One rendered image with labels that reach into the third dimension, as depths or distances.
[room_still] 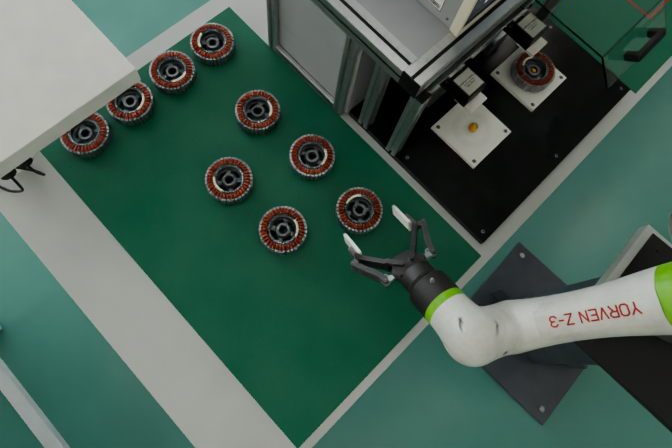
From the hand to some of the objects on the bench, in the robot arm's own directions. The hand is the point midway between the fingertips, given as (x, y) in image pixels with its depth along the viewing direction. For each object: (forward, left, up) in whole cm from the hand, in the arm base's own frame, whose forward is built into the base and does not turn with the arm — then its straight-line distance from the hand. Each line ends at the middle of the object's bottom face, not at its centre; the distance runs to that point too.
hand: (372, 225), depth 119 cm
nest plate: (-4, -62, -3) cm, 62 cm away
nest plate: (-2, -38, -3) cm, 38 cm away
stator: (+23, -4, -4) cm, 24 cm away
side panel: (+40, -20, -3) cm, 45 cm away
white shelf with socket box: (+62, +36, -2) cm, 72 cm away
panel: (+23, -52, -1) cm, 57 cm away
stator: (+5, -2, -5) cm, 7 cm away
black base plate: (-1, -50, -5) cm, 50 cm away
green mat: (+25, +13, -4) cm, 28 cm away
